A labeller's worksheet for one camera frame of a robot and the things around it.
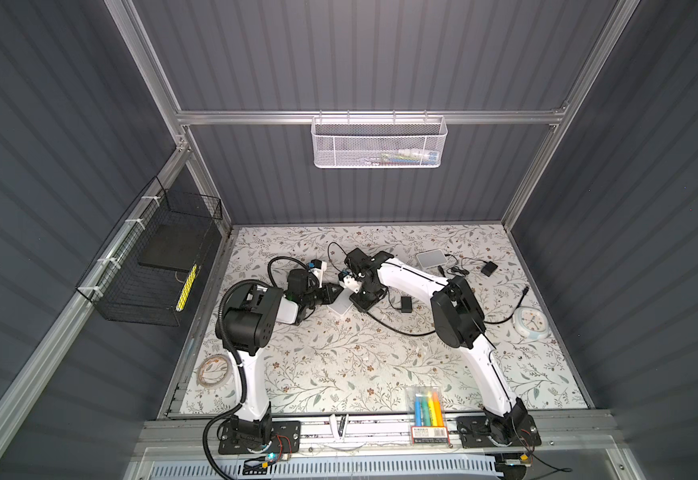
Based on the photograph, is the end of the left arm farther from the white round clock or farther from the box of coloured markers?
the white round clock

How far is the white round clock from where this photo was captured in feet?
2.97

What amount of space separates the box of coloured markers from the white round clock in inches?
12.7

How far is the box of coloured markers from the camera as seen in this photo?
0.74 m

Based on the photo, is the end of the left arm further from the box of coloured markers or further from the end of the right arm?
the box of coloured markers
